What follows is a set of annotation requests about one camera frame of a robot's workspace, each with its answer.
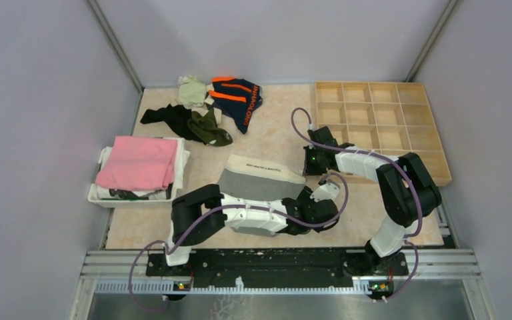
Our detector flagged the grey underwear white waistband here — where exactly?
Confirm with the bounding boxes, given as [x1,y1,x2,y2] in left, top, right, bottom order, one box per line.
[218,154,305,237]

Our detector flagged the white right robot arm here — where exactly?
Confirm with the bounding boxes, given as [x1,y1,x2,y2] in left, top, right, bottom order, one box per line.
[304,127,442,275]

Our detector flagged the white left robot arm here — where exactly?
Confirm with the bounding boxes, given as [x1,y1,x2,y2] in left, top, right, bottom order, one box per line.
[161,180,341,276]

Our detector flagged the navy orange underwear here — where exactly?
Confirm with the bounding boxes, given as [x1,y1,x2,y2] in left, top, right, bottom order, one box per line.
[207,77,263,134]

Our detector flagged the dark green underwear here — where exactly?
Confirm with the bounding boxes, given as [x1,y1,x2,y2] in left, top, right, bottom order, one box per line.
[187,112,233,147]

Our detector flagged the light green underwear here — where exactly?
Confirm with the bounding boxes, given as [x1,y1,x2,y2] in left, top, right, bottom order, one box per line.
[177,76,207,107]

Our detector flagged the black underwear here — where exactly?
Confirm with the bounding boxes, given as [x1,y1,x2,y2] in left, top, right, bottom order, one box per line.
[140,104,203,143]

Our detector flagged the wooden compartment tray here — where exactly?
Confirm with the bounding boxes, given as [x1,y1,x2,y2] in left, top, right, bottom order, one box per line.
[314,81,452,187]

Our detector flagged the pink folded cloth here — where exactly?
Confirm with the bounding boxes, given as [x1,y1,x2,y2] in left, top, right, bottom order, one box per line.
[95,136,178,191]

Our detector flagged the white perforated plastic basket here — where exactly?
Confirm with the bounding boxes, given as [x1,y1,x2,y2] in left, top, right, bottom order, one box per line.
[87,149,191,208]

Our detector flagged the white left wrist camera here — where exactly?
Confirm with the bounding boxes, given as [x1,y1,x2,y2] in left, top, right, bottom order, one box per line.
[310,180,340,202]

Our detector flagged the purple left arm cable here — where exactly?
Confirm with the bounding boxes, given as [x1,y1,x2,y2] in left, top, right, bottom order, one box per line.
[127,171,349,313]

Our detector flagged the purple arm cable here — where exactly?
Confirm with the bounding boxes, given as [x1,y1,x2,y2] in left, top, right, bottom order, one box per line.
[127,171,349,313]
[291,107,425,303]

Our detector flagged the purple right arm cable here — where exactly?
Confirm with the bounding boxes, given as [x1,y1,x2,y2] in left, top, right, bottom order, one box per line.
[291,107,425,303]

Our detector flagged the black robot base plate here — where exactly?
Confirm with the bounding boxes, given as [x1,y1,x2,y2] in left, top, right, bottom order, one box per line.
[146,247,409,289]

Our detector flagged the aluminium frame rail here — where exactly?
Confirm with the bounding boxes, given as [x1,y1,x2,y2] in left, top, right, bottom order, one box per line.
[70,247,495,319]

